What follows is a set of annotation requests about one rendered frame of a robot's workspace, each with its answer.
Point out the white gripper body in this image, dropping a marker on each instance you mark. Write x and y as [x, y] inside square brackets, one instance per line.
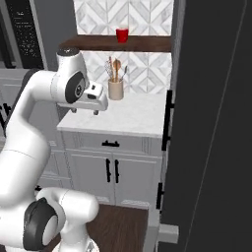
[95, 103]

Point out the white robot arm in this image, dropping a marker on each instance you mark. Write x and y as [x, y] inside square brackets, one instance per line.
[19, 157]

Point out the beige utensil pot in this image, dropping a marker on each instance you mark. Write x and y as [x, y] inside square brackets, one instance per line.
[115, 90]

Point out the metal whisk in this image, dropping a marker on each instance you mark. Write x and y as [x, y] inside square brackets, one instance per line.
[108, 69]

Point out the wooden spatula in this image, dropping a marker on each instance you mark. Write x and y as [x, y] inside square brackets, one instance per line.
[111, 67]

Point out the wooden spoon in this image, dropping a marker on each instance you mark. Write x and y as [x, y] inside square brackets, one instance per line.
[117, 67]

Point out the metal spoon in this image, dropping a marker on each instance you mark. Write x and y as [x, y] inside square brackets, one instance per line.
[124, 72]

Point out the white drawer front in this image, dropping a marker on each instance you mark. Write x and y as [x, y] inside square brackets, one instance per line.
[138, 144]

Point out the white cupboard door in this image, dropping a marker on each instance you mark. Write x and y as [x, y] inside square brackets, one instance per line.
[139, 182]
[87, 175]

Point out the red cup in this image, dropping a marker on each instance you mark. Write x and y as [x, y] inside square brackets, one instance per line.
[122, 34]

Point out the dark wooden shelf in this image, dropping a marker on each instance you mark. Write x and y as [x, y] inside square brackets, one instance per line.
[144, 44]

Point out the black fridge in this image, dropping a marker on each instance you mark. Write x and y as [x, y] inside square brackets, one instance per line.
[210, 131]

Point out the black wall oven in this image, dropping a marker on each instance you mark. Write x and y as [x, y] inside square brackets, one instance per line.
[24, 32]

